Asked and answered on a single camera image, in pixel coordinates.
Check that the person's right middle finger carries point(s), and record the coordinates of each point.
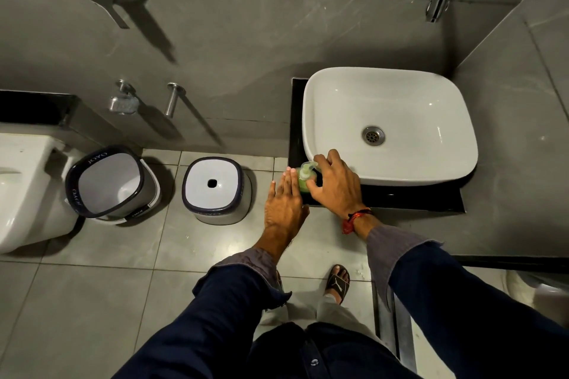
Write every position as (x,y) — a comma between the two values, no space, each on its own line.
(334,156)

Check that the chrome basin drain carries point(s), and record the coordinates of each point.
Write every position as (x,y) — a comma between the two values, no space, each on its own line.
(373,135)

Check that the person's left little finger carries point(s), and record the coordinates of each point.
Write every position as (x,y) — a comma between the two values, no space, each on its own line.
(271,191)

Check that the black sandal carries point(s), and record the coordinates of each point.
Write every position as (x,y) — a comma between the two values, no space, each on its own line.
(338,283)

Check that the person's left forearm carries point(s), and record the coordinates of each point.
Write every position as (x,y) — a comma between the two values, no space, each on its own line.
(222,312)

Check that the person's right thumb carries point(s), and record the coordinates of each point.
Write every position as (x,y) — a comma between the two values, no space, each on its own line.
(314,189)

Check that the white bucket with navy rim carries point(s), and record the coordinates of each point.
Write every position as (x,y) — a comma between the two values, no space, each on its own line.
(111,183)

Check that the steel counter support frame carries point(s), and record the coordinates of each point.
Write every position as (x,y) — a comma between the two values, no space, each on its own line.
(400,330)

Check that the person's left middle finger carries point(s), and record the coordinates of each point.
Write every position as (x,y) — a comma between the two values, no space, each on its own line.
(288,182)

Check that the white toilet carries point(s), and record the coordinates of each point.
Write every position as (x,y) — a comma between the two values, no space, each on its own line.
(26,187)

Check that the green soap pump bottle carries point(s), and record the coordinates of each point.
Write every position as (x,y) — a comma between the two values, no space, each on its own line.
(304,179)

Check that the person's right forearm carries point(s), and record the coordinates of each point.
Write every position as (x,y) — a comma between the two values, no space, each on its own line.
(453,303)

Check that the person's right hand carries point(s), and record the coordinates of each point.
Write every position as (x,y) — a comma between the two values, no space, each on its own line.
(340,190)

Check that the person's dark blue shirt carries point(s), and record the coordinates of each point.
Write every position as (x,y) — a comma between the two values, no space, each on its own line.
(329,354)

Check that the chrome angle valve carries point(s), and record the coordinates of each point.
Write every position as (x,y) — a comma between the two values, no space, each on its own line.
(124,102)

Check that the black stone basin counter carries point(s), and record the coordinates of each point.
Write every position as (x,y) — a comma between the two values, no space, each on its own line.
(400,197)

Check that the person's left thumb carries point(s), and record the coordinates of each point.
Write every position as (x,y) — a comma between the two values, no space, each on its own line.
(305,212)

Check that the white ceramic wash basin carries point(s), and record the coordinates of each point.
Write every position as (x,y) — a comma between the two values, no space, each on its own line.
(400,103)

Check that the chrome wall tap spout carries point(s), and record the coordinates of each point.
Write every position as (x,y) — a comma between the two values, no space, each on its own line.
(171,101)

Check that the person's grey trouser leg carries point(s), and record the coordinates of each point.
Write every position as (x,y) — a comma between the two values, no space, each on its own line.
(338,314)

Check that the red wrist thread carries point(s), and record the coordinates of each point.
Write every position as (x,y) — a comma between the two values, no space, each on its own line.
(351,221)

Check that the black skirting strip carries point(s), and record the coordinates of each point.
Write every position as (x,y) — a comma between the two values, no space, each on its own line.
(511,264)

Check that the white stool with navy rim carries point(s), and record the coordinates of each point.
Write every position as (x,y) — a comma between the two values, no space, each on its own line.
(213,185)

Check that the white rounded container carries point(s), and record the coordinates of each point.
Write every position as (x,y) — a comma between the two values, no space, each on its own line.
(540,296)

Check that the person's left hand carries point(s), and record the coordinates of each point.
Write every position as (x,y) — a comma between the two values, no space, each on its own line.
(284,214)

